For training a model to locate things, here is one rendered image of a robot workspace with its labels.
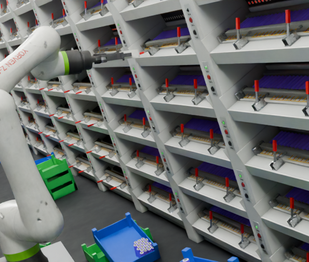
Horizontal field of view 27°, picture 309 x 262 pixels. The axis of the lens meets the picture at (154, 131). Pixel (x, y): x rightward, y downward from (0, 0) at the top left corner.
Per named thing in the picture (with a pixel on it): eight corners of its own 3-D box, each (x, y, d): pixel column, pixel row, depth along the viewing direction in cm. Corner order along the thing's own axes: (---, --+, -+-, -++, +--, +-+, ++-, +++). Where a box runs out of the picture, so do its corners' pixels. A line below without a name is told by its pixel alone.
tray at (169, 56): (203, 64, 224) (188, 42, 221) (140, 66, 280) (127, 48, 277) (244, 29, 229) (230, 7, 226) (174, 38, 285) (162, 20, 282)
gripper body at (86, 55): (78, 70, 256) (101, 67, 259) (84, 70, 248) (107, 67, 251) (76, 51, 254) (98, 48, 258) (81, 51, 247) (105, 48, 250)
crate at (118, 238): (160, 257, 295) (157, 244, 291) (121, 277, 289) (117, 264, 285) (132, 224, 319) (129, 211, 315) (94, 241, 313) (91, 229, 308)
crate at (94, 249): (98, 270, 305) (92, 255, 303) (86, 259, 323) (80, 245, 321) (154, 243, 314) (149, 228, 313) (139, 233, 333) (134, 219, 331)
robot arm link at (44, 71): (25, 67, 251) (32, 88, 245) (26, 44, 242) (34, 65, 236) (61, 63, 256) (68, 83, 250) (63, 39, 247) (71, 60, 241)
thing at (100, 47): (132, 66, 288) (114, 41, 284) (93, 67, 344) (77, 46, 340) (166, 39, 293) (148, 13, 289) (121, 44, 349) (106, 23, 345)
